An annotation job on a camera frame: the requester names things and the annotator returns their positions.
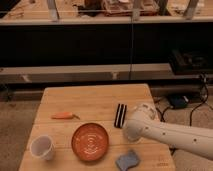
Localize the black white striped block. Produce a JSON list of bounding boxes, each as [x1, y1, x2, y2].
[[114, 104, 127, 128]]

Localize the black floor cable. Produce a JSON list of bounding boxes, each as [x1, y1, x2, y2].
[[155, 74, 211, 155]]

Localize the orange carrot toy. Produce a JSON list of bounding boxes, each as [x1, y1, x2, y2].
[[51, 112, 80, 119]]

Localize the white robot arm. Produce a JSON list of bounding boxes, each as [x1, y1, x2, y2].
[[122, 103, 213, 160]]

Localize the orange ceramic bowl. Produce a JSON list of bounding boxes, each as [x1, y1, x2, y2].
[[71, 123, 109, 162]]

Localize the white plastic cup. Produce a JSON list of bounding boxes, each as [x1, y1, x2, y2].
[[30, 135, 54, 161]]

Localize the blue sponge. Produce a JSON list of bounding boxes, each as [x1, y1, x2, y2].
[[115, 150, 140, 171]]

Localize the black power adapter box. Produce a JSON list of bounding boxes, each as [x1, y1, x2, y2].
[[167, 94, 189, 109]]

